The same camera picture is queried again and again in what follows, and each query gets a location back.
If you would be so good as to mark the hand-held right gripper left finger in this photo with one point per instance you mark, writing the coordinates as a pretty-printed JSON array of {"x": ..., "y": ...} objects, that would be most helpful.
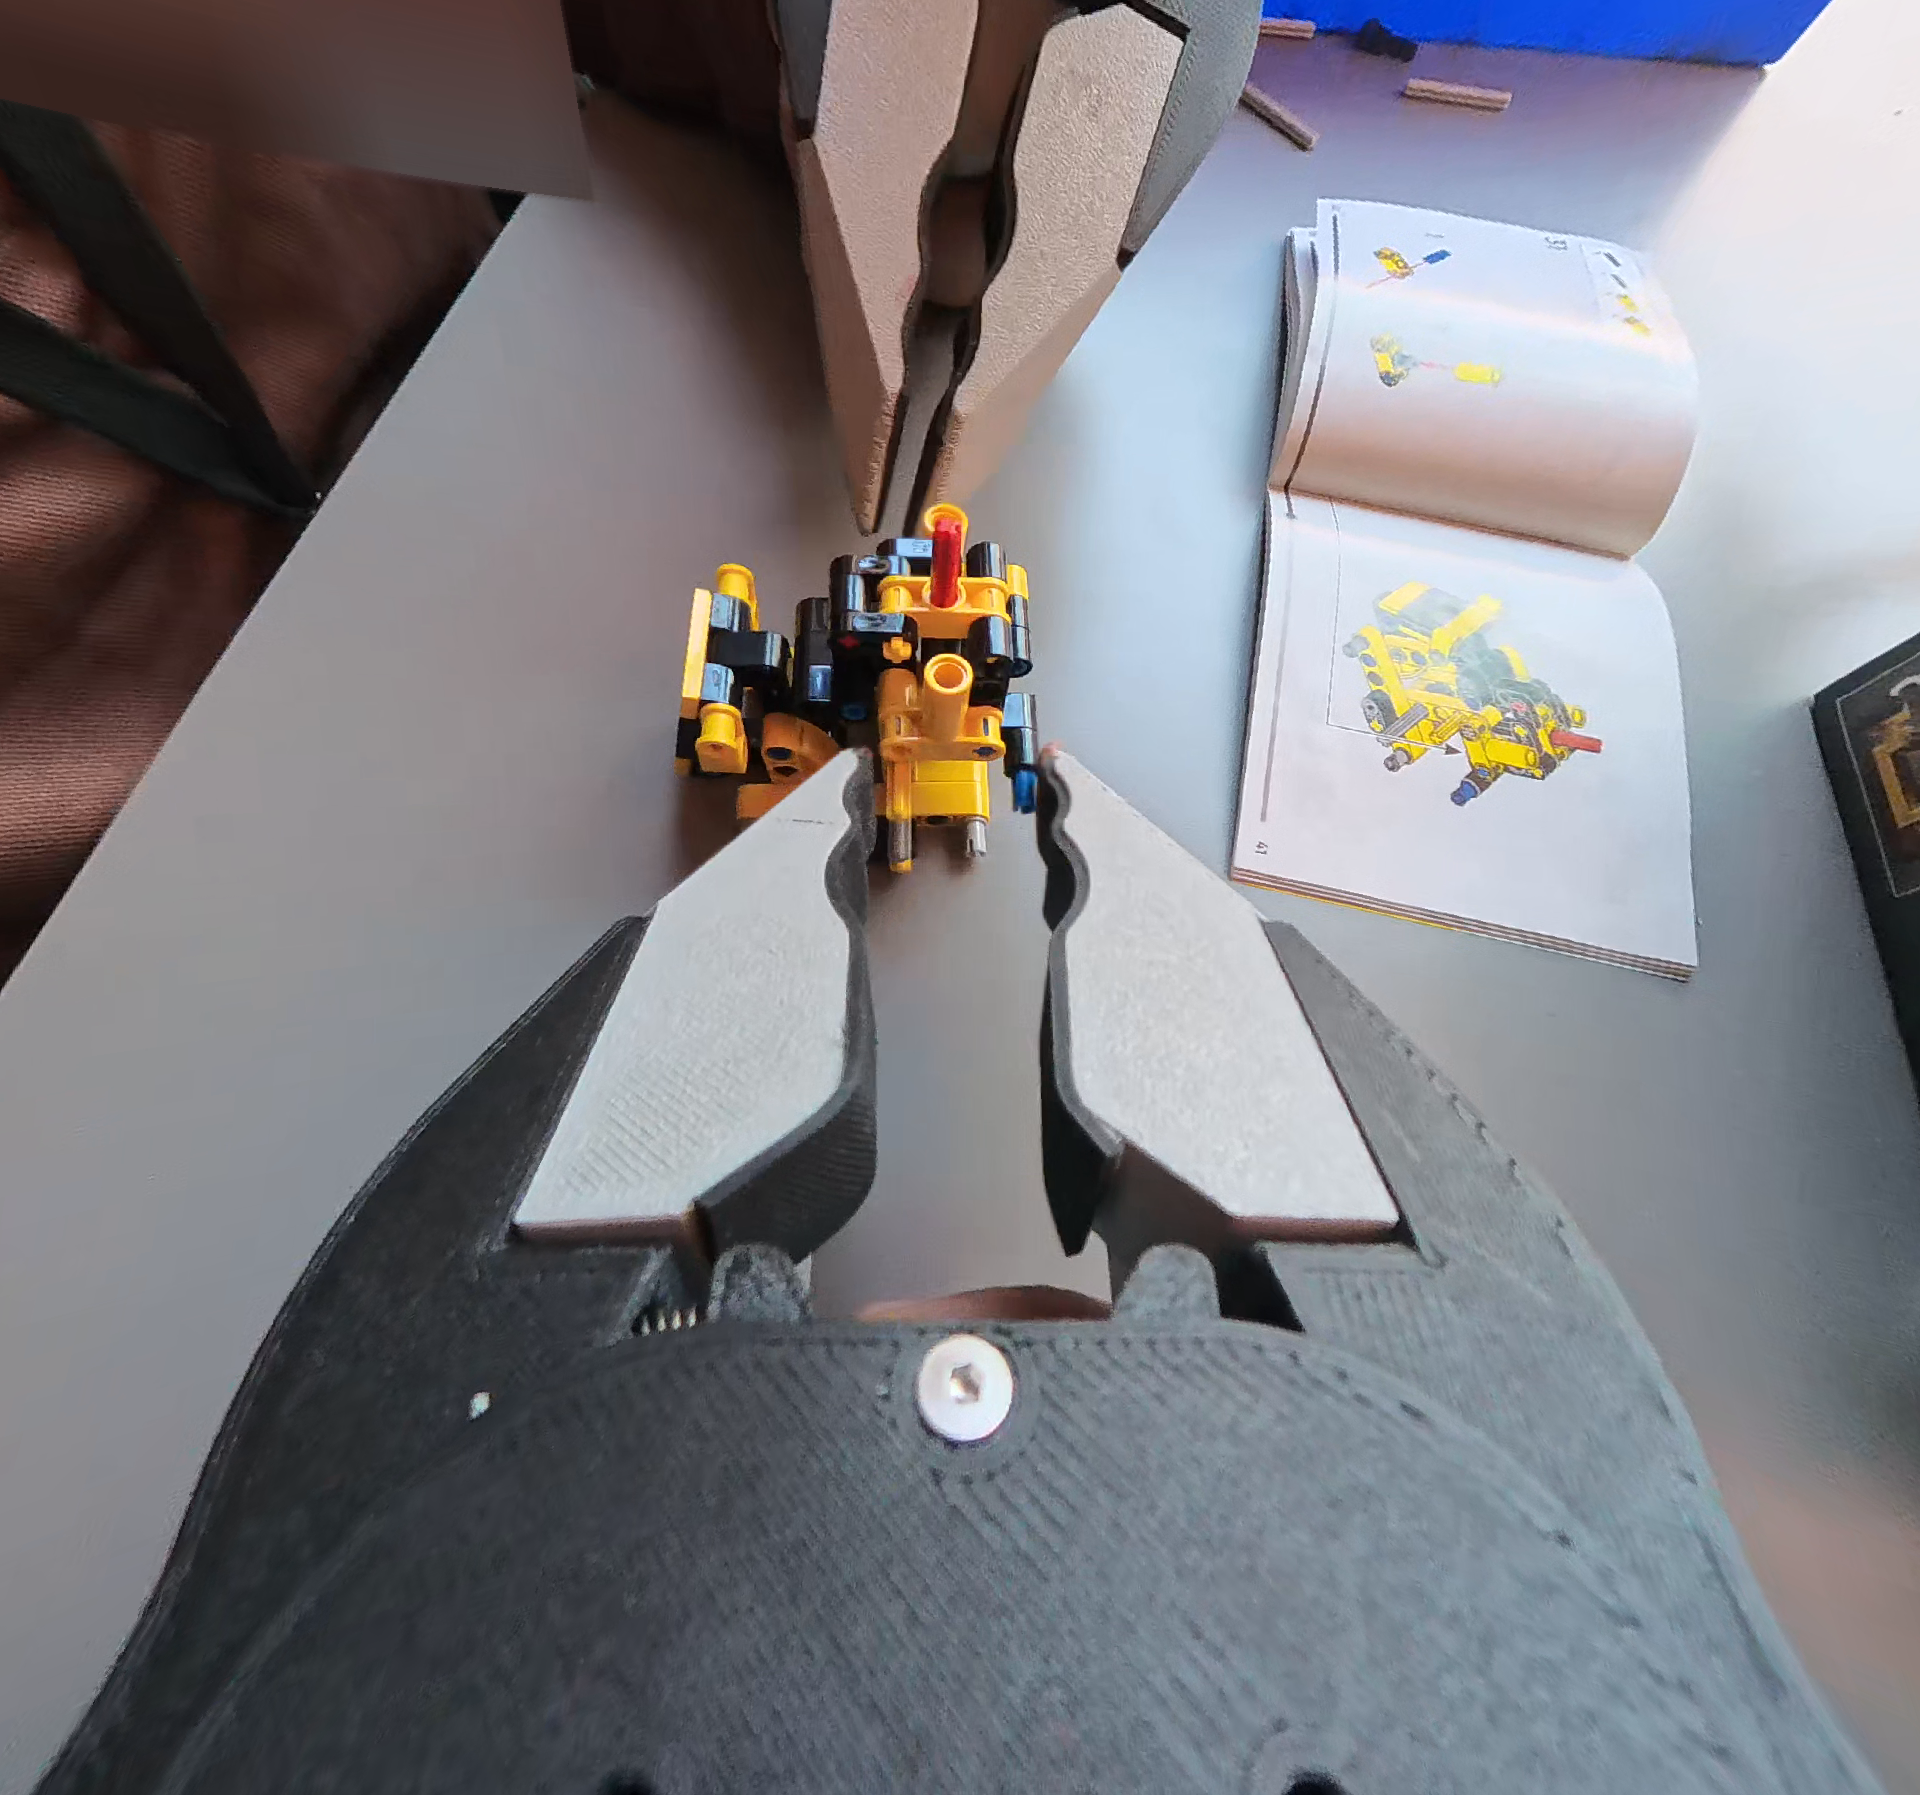
[{"x": 704, "y": 1060}]

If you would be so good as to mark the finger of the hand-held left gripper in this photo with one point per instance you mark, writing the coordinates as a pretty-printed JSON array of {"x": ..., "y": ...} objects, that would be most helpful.
[
  {"x": 1080, "y": 146},
  {"x": 886, "y": 71}
]

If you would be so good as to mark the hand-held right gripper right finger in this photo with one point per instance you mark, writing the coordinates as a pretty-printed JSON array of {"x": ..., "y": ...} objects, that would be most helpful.
[{"x": 1199, "y": 1060}]

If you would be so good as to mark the yellow black lego model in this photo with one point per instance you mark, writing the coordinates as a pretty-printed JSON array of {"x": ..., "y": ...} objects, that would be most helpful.
[{"x": 937, "y": 790}]

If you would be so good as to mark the yellow lego tube connector piece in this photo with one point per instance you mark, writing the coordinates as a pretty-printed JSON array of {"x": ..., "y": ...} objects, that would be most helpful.
[{"x": 945, "y": 697}]

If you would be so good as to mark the small black lego piece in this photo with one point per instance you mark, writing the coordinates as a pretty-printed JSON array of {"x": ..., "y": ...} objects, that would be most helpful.
[{"x": 1381, "y": 38}]

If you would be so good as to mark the lego instruction booklet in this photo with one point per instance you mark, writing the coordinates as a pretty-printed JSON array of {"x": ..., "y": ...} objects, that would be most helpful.
[{"x": 1500, "y": 850}]

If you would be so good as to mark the black lego set box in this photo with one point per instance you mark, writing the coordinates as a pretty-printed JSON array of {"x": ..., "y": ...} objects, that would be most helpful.
[{"x": 1882, "y": 835}]

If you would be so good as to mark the person's brown clothing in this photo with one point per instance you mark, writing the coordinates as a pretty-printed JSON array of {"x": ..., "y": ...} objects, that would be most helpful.
[{"x": 150, "y": 700}]

